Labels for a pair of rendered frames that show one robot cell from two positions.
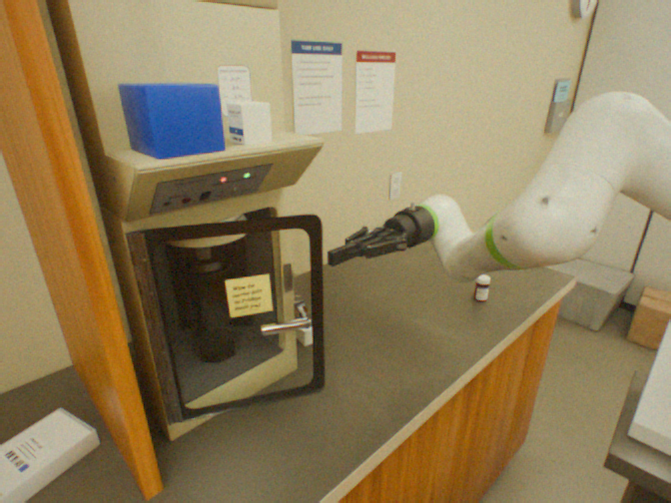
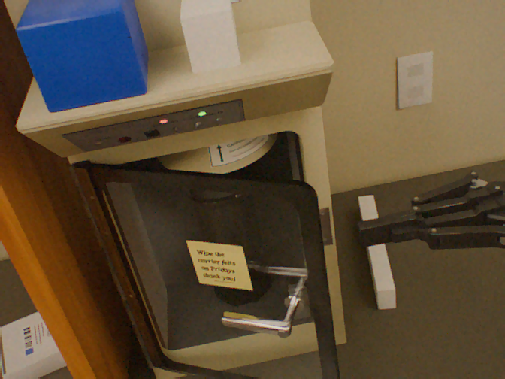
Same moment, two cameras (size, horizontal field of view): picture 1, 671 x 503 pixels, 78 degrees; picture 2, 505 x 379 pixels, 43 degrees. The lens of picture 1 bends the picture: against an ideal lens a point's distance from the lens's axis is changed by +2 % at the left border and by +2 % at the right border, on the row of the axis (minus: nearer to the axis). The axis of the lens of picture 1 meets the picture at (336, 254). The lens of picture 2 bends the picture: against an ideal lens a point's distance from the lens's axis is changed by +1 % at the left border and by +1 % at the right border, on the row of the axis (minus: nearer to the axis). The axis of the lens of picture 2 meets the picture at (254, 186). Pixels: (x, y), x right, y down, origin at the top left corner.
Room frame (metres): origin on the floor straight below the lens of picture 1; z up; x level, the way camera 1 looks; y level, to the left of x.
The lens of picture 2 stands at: (0.25, -0.29, 1.79)
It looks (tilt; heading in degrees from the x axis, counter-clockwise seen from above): 36 degrees down; 43
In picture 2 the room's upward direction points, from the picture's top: 11 degrees counter-clockwise
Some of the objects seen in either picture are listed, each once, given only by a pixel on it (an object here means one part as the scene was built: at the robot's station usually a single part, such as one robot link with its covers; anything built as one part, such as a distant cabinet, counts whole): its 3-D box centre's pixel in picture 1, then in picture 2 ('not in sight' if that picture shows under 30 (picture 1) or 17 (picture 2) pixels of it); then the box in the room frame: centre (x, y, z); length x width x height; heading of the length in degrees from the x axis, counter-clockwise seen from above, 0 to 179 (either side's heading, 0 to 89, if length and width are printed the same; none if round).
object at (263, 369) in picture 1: (244, 323); (219, 293); (0.64, 0.17, 1.19); 0.30 x 0.01 x 0.40; 107
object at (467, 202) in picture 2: (366, 241); (455, 208); (0.83, -0.07, 1.27); 0.11 x 0.01 x 0.04; 132
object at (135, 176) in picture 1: (230, 176); (184, 109); (0.66, 0.17, 1.46); 0.32 x 0.12 x 0.10; 133
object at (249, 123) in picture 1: (249, 122); (211, 32); (0.69, 0.14, 1.54); 0.05 x 0.05 x 0.06; 40
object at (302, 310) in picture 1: (286, 320); (262, 313); (0.63, 0.09, 1.20); 0.10 x 0.05 x 0.03; 107
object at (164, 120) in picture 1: (173, 118); (88, 42); (0.61, 0.23, 1.56); 0.10 x 0.10 x 0.09; 43
